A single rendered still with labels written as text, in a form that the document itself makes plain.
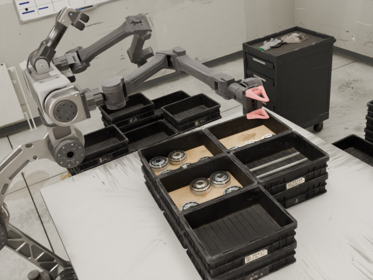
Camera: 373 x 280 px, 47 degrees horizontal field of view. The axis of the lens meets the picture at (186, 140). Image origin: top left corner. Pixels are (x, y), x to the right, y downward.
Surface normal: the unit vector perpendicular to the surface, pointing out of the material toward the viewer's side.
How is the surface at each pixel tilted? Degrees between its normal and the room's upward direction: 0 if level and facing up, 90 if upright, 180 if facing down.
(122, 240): 0
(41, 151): 90
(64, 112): 90
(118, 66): 90
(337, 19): 90
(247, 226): 0
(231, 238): 0
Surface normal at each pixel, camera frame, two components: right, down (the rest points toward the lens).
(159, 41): 0.48, 0.41
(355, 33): -0.87, 0.34
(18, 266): -0.12, -0.85
